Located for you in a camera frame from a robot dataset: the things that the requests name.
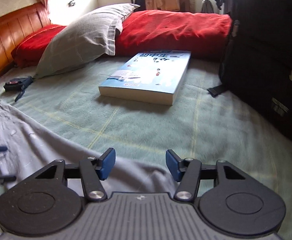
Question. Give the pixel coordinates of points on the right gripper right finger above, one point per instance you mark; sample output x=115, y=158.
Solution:
x=187, y=173

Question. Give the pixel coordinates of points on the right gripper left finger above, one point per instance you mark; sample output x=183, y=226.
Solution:
x=93, y=170

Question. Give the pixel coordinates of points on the grey sweatpants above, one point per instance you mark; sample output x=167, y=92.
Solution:
x=32, y=146

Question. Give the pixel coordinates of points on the black folded umbrella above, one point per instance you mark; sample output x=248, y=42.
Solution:
x=18, y=85

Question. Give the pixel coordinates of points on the white blue paperback book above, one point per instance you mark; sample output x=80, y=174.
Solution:
x=152, y=77

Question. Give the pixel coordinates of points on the orange wooden headboard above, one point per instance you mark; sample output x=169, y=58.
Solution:
x=17, y=25

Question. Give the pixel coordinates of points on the black backpack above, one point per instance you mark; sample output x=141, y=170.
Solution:
x=257, y=62

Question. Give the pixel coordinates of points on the grey-green plaid pillow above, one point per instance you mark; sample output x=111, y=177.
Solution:
x=84, y=40

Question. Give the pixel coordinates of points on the red duvet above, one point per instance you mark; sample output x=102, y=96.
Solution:
x=204, y=35

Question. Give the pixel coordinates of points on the cardboard box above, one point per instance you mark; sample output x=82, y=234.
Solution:
x=171, y=5

